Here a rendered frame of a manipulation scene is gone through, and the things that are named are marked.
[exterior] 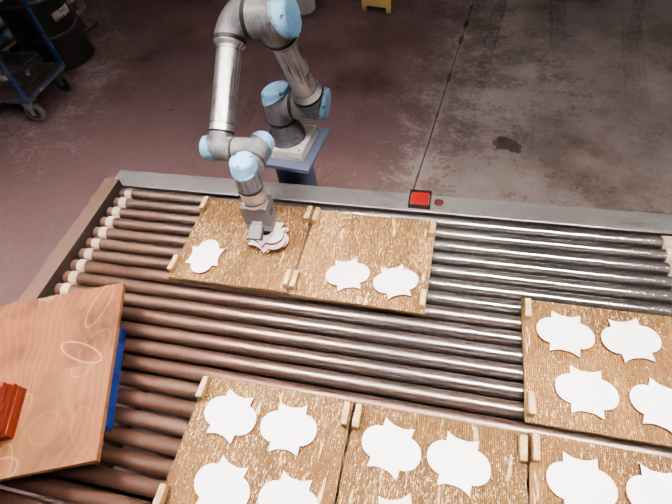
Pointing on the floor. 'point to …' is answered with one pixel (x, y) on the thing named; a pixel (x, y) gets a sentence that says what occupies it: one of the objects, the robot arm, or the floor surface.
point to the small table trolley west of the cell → (25, 95)
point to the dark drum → (26, 33)
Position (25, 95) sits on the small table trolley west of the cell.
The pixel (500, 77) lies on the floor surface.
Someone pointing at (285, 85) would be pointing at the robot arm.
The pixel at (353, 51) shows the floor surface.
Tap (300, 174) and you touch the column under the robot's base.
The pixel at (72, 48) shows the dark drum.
